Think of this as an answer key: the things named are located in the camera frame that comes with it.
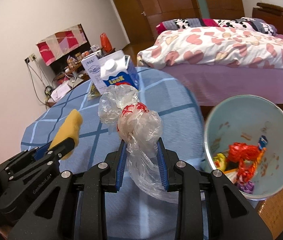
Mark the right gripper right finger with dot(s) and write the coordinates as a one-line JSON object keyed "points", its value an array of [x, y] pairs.
{"points": [[229, 214]]}

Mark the light blue trash bin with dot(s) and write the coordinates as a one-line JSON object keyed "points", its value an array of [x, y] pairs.
{"points": [[244, 140]]}

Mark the red plastic bag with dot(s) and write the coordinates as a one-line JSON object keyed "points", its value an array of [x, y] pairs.
{"points": [[246, 171]]}

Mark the yellow snack wrapper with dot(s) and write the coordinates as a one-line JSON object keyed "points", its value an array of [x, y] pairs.
{"points": [[220, 161]]}

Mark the red mesh net bag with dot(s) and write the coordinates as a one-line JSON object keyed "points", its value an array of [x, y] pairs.
{"points": [[243, 151]]}

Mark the purple wrapper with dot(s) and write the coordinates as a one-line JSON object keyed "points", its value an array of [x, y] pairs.
{"points": [[247, 187]]}

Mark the white tall paper box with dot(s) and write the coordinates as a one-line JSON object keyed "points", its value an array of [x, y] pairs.
{"points": [[92, 66]]}

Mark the orange blue snack bag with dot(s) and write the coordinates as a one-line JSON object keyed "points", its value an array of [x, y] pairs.
{"points": [[262, 144]]}

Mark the wooden bed with purple sheet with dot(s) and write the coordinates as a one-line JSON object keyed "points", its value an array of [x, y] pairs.
{"points": [[211, 85]]}

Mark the cow pattern folded blanket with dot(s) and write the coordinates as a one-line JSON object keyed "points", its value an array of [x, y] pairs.
{"points": [[244, 23]]}

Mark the yellow sponge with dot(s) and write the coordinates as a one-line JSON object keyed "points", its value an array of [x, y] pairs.
{"points": [[69, 129]]}

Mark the white mug on shelf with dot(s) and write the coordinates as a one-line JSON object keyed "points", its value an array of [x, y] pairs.
{"points": [[94, 48]]}

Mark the clear plastic bag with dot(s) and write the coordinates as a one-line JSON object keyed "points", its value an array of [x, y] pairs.
{"points": [[140, 127]]}

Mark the wall power socket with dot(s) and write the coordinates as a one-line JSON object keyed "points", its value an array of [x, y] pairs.
{"points": [[30, 58]]}

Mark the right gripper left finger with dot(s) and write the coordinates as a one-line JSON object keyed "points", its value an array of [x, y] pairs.
{"points": [[73, 205]]}

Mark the red orange gift bag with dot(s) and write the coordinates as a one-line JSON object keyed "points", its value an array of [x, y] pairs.
{"points": [[105, 43]]}

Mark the dark flat snack packet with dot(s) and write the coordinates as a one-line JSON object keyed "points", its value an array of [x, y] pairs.
{"points": [[93, 92]]}

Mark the white box on stand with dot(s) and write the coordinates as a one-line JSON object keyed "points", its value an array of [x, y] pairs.
{"points": [[60, 91]]}

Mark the television with patchwork cover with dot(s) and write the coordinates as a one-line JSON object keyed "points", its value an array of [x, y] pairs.
{"points": [[62, 43]]}

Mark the white pink heart duvet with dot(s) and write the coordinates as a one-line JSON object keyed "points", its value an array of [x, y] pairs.
{"points": [[214, 46]]}

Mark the blue plaid tablecloth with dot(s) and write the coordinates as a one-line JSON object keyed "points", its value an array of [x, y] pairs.
{"points": [[161, 107]]}

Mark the brown wooden door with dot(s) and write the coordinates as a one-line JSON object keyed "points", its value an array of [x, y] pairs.
{"points": [[134, 20]]}

